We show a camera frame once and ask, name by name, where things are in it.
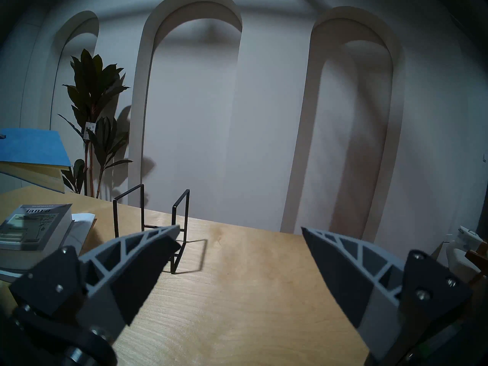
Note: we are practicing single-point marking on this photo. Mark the blue notebook with bookmark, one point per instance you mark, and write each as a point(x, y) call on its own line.
point(32, 155)

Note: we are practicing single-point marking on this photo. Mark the white plant tag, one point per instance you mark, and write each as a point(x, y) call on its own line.
point(90, 129)

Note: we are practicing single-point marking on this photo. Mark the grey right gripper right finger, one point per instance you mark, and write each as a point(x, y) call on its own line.
point(350, 277)

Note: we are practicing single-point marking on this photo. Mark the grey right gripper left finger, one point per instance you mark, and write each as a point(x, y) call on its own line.
point(126, 277)

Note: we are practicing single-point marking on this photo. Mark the white wooden armchair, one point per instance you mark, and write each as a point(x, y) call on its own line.
point(467, 260)

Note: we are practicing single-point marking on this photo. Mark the large thin white book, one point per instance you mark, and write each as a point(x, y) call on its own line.
point(82, 226)

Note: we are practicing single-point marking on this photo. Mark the white plastic box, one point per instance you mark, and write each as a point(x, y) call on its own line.
point(469, 237)

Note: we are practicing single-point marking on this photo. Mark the tall dark green plant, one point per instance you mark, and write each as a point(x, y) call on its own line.
point(93, 98)

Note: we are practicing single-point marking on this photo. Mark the thick white printed book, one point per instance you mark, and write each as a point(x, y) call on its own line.
point(34, 231)

